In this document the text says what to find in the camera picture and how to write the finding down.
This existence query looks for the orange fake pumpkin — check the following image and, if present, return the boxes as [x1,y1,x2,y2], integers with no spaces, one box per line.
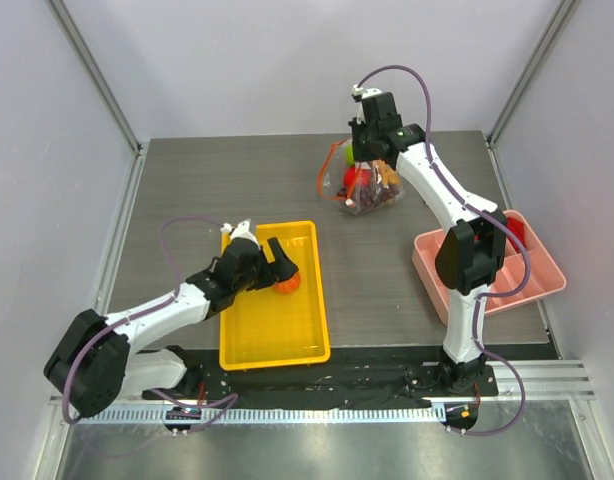
[274,272,301,295]

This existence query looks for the clear zip top bag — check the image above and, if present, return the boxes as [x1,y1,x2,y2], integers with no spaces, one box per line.
[316,139,404,215]

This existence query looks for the red fake fruit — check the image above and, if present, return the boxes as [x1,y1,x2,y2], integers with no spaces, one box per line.
[343,167,373,189]

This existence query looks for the purple fake grapes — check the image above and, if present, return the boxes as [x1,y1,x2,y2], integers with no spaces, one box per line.
[354,183,401,212]

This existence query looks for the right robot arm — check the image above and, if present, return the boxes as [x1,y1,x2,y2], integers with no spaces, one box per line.
[349,87,507,395]

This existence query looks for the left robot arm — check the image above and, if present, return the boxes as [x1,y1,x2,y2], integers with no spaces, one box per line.
[44,238,299,424]

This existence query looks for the green fake apple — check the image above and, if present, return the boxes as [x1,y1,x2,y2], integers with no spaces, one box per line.
[345,145,355,166]

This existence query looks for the yellow plastic tray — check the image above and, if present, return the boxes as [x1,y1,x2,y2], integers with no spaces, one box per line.
[219,220,331,371]

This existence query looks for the red object in organizer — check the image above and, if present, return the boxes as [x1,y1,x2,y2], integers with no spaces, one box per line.
[478,216,530,251]

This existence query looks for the pink divided organizer box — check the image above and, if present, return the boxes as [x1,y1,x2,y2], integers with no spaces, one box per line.
[412,210,567,325]

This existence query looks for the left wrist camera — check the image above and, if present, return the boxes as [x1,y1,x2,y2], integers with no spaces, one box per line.
[220,218,260,247]

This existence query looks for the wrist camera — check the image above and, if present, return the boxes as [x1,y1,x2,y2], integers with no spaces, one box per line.
[220,218,260,247]
[351,84,382,103]

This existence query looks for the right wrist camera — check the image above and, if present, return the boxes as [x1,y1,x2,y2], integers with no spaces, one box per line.
[351,84,382,103]

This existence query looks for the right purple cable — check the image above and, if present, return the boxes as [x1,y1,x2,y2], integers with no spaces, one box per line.
[358,66,526,439]

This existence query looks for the purple cable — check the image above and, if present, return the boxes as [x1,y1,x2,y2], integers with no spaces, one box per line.
[358,66,526,439]
[61,215,240,461]

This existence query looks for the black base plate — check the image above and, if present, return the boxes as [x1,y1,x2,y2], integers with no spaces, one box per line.
[136,346,503,409]

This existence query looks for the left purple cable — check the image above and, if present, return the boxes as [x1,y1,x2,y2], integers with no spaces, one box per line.
[61,215,240,461]

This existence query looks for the white slotted cable duct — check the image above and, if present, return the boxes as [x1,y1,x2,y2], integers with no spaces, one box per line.
[81,402,446,425]

